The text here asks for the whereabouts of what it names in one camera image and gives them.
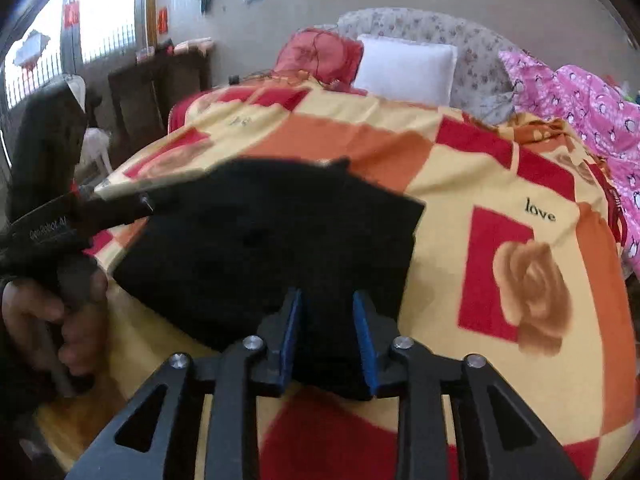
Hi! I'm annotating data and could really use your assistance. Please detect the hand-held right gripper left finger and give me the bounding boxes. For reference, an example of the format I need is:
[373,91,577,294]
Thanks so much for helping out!
[65,287,306,480]

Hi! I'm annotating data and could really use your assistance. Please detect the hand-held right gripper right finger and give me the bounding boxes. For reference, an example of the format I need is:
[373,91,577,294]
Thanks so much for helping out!
[352,291,586,480]

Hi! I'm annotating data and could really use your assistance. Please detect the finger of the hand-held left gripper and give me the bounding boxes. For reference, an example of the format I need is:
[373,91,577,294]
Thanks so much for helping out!
[75,191,154,235]

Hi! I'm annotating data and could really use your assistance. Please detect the black pants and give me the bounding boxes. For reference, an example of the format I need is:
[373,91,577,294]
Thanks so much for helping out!
[112,156,426,401]

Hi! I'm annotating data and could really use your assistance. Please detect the person's left forearm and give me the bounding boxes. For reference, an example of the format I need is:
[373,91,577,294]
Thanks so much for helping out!
[0,280,66,461]

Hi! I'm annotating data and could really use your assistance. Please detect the person's left hand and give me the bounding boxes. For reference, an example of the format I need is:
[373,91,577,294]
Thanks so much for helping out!
[0,267,109,378]

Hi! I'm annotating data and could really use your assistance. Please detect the white plastic chair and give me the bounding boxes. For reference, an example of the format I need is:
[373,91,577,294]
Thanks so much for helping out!
[80,127,115,177]

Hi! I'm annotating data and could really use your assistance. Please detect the dark wooden desk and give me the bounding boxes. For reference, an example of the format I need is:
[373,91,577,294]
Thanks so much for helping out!
[107,42,213,161]

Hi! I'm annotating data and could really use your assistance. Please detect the red orange checked blanket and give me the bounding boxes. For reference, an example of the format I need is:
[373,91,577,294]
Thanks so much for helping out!
[37,82,633,480]

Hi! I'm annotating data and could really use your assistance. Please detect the red frilled pillow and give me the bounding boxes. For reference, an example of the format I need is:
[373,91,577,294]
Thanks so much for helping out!
[274,30,365,93]

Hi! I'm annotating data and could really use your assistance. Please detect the white pillow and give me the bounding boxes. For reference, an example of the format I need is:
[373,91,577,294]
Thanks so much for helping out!
[352,34,458,107]

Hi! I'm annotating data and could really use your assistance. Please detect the floral upholstered headboard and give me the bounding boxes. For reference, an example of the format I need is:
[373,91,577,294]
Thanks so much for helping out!
[336,7,526,126]

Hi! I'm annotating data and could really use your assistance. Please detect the pink penguin print quilt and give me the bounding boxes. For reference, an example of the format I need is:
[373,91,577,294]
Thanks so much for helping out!
[500,50,640,281]

